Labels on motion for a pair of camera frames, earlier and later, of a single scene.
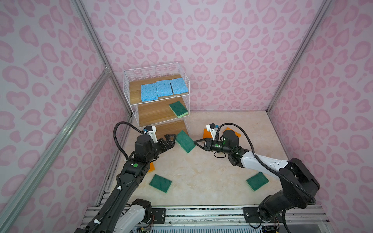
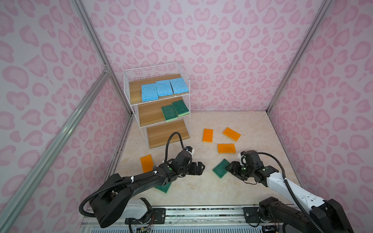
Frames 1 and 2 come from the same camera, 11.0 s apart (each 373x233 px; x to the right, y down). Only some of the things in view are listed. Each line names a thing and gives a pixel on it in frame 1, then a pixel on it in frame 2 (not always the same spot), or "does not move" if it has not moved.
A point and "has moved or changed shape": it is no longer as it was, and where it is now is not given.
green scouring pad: [179, 109] does not move
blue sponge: [163, 88] does not move
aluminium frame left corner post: [88, 25] does not move
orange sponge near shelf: [206, 134] does not move
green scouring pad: [257, 181] has moved or changed shape
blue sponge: [148, 92] does not move
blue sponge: [178, 86] does not move
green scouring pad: [161, 183] does not move
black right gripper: [205, 148] to [234, 168]
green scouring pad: [185, 141] to [169, 113]
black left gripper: [164, 147] to [194, 171]
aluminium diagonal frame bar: [11, 210] does not move
